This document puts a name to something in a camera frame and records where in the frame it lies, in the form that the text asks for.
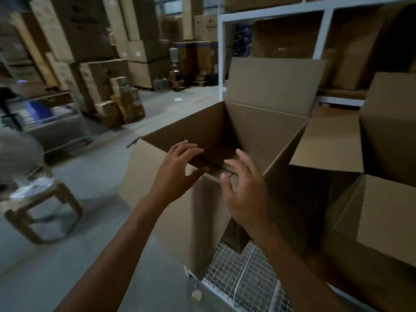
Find grey round fan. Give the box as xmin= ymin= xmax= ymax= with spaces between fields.
xmin=0 ymin=129 xmax=45 ymax=186

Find grey metal trolley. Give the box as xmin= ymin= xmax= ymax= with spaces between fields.
xmin=0 ymin=89 xmax=95 ymax=154

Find person's right hand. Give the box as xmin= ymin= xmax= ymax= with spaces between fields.
xmin=220 ymin=148 xmax=272 ymax=236

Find white wire mesh cart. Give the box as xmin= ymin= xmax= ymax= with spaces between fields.
xmin=185 ymin=240 xmax=368 ymax=312

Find person's right forearm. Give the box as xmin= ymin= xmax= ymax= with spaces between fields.
xmin=250 ymin=222 xmax=346 ymax=312

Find closed brown cardboard box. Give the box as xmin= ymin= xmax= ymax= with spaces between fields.
xmin=320 ymin=72 xmax=416 ymax=312

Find white plastic item on stool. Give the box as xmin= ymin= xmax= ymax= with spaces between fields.
xmin=10 ymin=177 xmax=55 ymax=202

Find person's left hand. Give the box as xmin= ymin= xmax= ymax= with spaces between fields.
xmin=149 ymin=140 xmax=210 ymax=206

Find dark blue packets on shelf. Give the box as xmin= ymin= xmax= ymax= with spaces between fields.
xmin=232 ymin=24 xmax=253 ymax=58

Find large open cardboard box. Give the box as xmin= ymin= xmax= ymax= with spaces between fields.
xmin=119 ymin=58 xmax=365 ymax=280

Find row of tall brown cartons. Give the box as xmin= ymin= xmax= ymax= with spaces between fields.
xmin=101 ymin=0 xmax=219 ymax=91

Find white metal shelf rack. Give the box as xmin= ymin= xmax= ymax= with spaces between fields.
xmin=217 ymin=0 xmax=416 ymax=107

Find pile of stacked cardboard cartons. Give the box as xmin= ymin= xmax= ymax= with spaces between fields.
xmin=10 ymin=0 xmax=147 ymax=128

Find wooden stool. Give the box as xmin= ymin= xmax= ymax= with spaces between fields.
xmin=3 ymin=174 xmax=85 ymax=245

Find person's left forearm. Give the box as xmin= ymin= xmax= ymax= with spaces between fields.
xmin=55 ymin=192 xmax=182 ymax=312

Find brown boxes on shelf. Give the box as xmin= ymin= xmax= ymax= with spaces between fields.
xmin=253 ymin=3 xmax=416 ymax=92

